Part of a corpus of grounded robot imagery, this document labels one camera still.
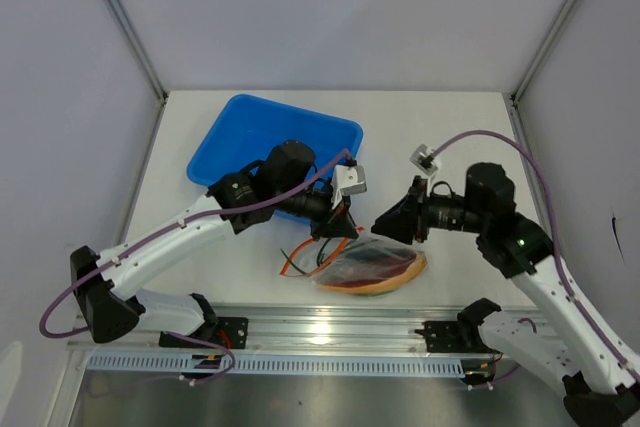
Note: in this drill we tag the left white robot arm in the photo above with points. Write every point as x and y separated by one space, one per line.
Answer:
110 287

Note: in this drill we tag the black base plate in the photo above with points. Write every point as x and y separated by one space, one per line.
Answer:
447 337
228 332

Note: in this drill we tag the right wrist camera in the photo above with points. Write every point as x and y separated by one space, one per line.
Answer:
425 160

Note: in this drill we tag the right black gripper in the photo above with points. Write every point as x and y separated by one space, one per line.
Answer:
408 216

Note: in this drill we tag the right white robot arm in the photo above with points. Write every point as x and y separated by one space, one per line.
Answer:
594 371

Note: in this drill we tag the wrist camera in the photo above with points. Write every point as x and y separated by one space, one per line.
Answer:
425 160
347 181

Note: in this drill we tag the clear zip top bag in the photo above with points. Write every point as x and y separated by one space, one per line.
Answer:
369 265

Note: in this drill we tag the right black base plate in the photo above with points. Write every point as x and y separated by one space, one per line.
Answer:
447 337

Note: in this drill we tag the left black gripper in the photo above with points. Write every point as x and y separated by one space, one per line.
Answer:
338 224

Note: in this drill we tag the orange purple sweet potato slice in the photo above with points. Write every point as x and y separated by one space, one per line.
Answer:
372 269

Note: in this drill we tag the blue plastic bin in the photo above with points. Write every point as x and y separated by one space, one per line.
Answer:
262 157

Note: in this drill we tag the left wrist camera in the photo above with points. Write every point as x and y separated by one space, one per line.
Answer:
347 181

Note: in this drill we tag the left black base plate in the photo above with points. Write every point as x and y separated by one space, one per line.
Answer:
228 332

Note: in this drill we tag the aluminium rail frame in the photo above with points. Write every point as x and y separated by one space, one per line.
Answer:
315 330

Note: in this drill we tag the slotted cable duct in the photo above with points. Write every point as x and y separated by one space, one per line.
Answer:
163 362

